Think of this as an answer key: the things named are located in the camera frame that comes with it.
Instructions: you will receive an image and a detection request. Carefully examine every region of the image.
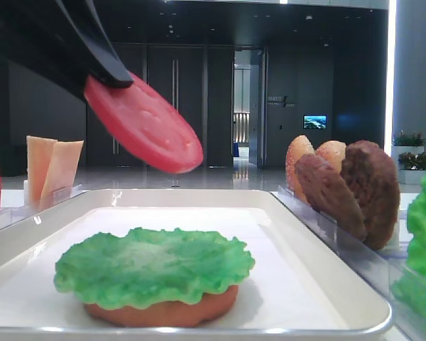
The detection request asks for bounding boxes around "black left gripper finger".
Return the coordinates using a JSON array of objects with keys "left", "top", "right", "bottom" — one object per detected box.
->
[{"left": 55, "top": 1, "right": 133, "bottom": 88}]

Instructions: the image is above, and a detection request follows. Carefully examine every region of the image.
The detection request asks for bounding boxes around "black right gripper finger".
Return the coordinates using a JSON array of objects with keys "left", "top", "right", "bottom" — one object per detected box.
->
[{"left": 0, "top": 1, "right": 87, "bottom": 101}]

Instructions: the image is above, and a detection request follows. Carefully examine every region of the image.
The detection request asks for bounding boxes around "green lettuce leaf on tray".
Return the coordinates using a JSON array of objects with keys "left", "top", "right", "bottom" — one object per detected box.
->
[{"left": 53, "top": 227, "right": 256, "bottom": 310}]

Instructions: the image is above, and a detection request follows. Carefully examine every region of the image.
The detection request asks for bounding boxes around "brown meat patty left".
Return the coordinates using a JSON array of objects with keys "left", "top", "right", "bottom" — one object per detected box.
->
[{"left": 295, "top": 154, "right": 367, "bottom": 242}]

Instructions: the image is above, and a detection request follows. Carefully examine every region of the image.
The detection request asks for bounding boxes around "brown meat patty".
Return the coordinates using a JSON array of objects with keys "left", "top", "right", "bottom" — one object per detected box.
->
[
  {"left": 340, "top": 140, "right": 400, "bottom": 250},
  {"left": 295, "top": 154, "right": 367, "bottom": 242}
]

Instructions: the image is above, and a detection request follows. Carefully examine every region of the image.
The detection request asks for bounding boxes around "brown meat patty right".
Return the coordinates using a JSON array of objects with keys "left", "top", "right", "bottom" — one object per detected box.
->
[{"left": 340, "top": 140, "right": 400, "bottom": 250}]

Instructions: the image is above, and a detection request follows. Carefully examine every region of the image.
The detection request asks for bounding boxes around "green lettuce leaf in rack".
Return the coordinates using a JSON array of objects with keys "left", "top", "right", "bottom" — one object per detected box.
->
[{"left": 391, "top": 174, "right": 426, "bottom": 328}]

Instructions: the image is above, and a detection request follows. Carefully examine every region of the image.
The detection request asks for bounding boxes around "sesame bun left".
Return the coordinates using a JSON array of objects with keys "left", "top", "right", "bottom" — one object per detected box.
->
[{"left": 285, "top": 134, "right": 317, "bottom": 203}]

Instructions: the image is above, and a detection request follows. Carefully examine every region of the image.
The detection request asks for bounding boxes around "sesame bun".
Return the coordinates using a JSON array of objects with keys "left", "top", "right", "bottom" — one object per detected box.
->
[
  {"left": 285, "top": 134, "right": 317, "bottom": 203},
  {"left": 315, "top": 140, "right": 346, "bottom": 173}
]

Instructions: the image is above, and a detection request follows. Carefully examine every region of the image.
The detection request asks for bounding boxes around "sesame bun right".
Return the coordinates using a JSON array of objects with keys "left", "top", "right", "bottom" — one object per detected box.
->
[{"left": 315, "top": 140, "right": 346, "bottom": 173}]

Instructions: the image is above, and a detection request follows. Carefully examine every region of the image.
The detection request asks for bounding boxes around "bun bottom on tray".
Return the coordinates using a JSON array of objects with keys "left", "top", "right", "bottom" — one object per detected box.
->
[{"left": 84, "top": 285, "right": 239, "bottom": 328}]

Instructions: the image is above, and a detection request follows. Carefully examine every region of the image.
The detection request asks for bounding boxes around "white metal tray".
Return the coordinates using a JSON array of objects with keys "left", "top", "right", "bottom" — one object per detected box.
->
[{"left": 0, "top": 189, "right": 393, "bottom": 340}]

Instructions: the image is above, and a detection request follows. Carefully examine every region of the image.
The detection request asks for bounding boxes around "potted plants planter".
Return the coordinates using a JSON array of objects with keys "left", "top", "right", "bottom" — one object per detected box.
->
[{"left": 391, "top": 131, "right": 426, "bottom": 185}]

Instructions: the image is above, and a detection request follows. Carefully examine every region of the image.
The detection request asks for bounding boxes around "clear left long rail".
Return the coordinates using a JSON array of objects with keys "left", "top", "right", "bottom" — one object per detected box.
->
[{"left": 0, "top": 180, "right": 86, "bottom": 229}]

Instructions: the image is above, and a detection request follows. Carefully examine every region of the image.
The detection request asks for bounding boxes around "clear long rail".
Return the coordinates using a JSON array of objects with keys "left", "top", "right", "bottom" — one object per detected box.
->
[
  {"left": 0, "top": 180, "right": 86, "bottom": 229},
  {"left": 269, "top": 184, "right": 426, "bottom": 341}
]

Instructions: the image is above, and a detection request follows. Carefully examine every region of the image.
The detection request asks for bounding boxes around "wall screen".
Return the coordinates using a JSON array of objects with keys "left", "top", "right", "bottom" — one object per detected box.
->
[{"left": 303, "top": 115, "right": 327, "bottom": 130}]

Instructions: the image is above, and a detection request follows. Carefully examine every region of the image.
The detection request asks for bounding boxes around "clear right long rail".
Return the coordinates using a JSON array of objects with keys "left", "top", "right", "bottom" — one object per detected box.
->
[{"left": 269, "top": 184, "right": 426, "bottom": 341}]

